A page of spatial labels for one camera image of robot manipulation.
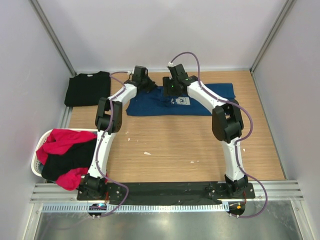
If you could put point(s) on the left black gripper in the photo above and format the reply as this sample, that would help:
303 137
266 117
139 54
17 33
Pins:
152 85

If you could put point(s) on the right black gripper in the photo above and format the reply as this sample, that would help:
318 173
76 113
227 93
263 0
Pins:
166 82

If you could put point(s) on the blue printed t-shirt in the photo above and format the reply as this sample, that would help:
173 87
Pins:
154 103

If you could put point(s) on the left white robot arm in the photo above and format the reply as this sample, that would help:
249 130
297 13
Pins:
108 121

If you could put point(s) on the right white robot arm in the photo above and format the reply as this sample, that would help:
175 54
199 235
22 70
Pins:
227 122

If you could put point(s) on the folded black t-shirt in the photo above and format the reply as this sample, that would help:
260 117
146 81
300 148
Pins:
86 89

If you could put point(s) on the black t-shirt in basket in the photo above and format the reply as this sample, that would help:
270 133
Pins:
72 160

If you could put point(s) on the red t-shirt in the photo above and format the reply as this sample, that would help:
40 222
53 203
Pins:
57 139

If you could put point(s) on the white laundry basket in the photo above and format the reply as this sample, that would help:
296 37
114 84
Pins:
37 165

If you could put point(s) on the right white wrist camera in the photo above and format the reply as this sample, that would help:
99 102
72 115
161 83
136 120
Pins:
170 64

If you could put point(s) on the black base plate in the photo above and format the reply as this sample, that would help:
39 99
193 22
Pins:
166 193

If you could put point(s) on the left aluminium frame post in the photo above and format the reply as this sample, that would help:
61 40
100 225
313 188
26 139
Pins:
52 35

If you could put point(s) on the aluminium frame post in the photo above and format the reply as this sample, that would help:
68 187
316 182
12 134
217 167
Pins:
280 19
52 35

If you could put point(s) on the slotted cable duct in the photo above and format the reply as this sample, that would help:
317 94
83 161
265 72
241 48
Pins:
102 208

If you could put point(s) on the right aluminium frame post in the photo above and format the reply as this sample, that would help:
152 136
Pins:
280 19

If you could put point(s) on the aluminium rail profile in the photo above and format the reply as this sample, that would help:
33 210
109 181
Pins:
52 193

